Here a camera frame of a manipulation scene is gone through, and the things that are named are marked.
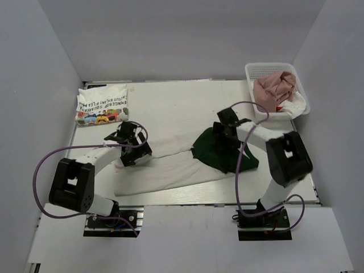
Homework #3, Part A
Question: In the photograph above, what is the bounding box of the white plastic basket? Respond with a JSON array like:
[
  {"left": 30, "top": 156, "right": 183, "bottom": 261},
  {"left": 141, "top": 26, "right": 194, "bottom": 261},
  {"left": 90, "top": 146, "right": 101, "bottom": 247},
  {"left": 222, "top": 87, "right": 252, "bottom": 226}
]
[{"left": 245, "top": 63, "right": 311, "bottom": 121}]

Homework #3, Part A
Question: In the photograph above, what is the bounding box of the pink t-shirt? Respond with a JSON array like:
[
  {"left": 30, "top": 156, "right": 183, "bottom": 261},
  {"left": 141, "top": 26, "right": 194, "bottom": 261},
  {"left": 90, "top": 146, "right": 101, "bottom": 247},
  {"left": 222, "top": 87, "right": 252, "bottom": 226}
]
[{"left": 253, "top": 71, "right": 296, "bottom": 113}]

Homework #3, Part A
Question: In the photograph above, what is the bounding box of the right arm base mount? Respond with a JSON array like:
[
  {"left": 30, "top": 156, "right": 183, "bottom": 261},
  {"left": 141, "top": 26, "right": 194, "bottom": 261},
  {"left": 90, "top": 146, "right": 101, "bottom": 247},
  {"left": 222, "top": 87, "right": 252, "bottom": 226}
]
[{"left": 232, "top": 208, "right": 292, "bottom": 241}]

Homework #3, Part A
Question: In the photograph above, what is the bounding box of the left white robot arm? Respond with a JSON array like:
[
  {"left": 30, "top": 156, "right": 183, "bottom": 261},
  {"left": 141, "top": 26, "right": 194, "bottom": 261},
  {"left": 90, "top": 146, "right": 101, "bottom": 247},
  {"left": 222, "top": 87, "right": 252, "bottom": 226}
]
[{"left": 49, "top": 121, "right": 152, "bottom": 227}]

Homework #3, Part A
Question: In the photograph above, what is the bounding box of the folded white printed t-shirt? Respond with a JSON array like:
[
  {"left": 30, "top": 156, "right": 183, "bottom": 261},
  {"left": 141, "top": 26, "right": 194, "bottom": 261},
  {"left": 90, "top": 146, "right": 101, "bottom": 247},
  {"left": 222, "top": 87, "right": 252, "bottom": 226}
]
[{"left": 75, "top": 84, "right": 129, "bottom": 126}]

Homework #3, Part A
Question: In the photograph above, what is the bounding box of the white t-shirt red print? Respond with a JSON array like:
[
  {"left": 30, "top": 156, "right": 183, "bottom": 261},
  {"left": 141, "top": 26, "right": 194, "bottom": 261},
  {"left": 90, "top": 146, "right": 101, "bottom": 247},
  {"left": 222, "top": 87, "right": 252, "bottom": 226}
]
[{"left": 276, "top": 92, "right": 307, "bottom": 119}]

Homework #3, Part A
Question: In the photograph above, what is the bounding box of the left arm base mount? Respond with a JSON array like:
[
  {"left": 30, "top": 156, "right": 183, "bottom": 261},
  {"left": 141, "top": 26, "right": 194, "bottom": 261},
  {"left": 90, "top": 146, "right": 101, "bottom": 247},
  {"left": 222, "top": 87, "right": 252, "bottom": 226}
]
[{"left": 83, "top": 206, "right": 144, "bottom": 238}]

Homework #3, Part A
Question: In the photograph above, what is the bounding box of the white and green t-shirt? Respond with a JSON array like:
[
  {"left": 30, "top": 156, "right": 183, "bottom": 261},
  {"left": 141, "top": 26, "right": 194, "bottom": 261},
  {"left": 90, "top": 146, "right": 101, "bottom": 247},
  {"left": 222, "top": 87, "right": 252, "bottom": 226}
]
[{"left": 113, "top": 127, "right": 259, "bottom": 196}]

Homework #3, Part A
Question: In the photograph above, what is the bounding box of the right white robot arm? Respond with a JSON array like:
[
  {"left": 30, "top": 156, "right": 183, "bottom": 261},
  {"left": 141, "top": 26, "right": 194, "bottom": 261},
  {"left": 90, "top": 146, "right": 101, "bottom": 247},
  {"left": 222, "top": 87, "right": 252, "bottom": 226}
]
[{"left": 213, "top": 107, "right": 313, "bottom": 227}]

